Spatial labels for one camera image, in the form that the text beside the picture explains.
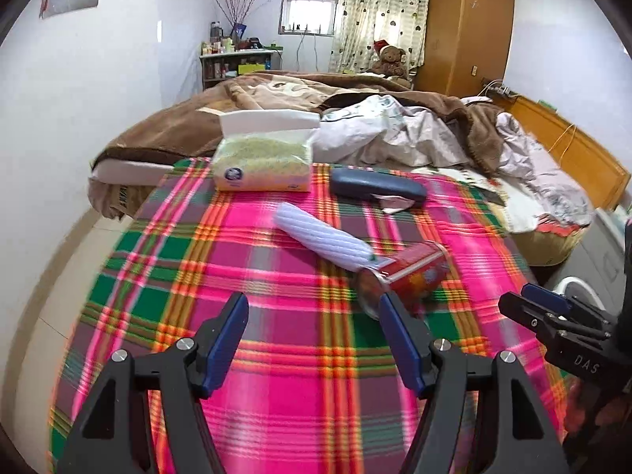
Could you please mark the white foam fruit net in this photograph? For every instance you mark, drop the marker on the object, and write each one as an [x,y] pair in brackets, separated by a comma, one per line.
[316,232]

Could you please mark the grey drawer nightstand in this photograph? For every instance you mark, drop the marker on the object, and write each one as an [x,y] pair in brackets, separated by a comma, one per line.
[602,256]

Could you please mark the heart patterned curtain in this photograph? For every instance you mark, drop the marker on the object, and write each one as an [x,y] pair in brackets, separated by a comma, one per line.
[380,5]

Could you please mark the pale floral duvet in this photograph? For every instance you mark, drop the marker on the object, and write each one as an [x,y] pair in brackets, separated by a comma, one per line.
[414,138]

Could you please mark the brown teddy bear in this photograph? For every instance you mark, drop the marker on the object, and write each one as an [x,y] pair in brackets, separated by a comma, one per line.
[392,61]

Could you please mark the small window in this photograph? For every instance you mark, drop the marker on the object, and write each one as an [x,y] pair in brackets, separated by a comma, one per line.
[308,12]

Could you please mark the pink green plaid cloth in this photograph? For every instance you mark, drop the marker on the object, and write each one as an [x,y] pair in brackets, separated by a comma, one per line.
[276,316]

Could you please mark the brown blanket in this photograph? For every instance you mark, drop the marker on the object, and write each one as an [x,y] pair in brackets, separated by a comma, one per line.
[173,128]

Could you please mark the white plastic waste bin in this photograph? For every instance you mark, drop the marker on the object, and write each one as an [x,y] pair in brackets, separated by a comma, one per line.
[568,284]

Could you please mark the yellow tissue pack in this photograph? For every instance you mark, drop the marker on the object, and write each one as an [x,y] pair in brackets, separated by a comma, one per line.
[261,163]

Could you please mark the dark blue glasses case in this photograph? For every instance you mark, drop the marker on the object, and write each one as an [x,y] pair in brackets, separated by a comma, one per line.
[375,185]

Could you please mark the row of bottles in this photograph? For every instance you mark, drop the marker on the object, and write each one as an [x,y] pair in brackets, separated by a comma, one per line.
[222,47]

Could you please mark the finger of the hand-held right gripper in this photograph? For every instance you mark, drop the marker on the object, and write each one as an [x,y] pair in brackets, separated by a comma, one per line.
[523,313]
[548,298]

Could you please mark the wooden wardrobe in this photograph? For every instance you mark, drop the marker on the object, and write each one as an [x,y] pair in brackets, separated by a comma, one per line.
[464,19]

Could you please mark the power strip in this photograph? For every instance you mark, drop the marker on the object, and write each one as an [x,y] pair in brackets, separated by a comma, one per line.
[498,89]

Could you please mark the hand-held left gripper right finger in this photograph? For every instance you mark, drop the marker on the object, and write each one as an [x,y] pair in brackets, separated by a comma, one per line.
[402,340]

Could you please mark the vase with branches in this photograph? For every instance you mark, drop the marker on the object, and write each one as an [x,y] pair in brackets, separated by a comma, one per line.
[239,24]

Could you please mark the white crumpled paper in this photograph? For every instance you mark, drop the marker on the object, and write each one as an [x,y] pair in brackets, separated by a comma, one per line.
[395,203]

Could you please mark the wooden bed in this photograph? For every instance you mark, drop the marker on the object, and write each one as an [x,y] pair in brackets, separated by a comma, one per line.
[592,173]

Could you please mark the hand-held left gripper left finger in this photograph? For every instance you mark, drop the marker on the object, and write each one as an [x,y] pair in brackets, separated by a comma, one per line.
[227,340]

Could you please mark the white flat box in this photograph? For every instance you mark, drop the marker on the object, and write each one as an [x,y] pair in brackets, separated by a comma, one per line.
[266,121]

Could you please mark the small shelf unit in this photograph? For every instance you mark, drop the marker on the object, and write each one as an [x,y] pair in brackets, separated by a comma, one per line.
[237,66]

